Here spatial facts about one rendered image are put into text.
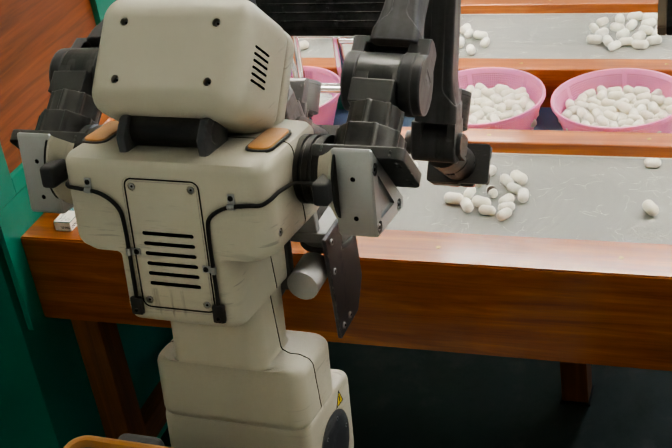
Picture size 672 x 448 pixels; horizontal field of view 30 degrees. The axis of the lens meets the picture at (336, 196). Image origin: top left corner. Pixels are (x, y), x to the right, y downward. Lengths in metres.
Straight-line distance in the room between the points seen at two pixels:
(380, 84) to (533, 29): 1.45
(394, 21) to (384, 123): 0.16
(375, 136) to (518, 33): 1.48
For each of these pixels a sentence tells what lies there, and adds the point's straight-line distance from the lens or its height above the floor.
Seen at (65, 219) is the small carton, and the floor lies 0.79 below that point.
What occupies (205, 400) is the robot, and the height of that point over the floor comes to 0.84.
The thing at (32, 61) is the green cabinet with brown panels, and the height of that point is 1.03.
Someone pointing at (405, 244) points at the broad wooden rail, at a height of 0.77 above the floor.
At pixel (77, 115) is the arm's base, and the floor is 1.23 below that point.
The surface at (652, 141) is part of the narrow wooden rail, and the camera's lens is 2.39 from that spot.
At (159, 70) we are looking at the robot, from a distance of 1.50.
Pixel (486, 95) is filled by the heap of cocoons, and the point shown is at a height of 0.73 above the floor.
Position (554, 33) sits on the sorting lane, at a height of 0.74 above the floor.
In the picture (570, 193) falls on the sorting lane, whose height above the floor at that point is 0.74.
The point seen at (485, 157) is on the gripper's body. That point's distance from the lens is 2.03.
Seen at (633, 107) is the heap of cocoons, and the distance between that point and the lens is 2.59.
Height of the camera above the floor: 1.90
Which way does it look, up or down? 30 degrees down
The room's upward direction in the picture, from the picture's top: 9 degrees counter-clockwise
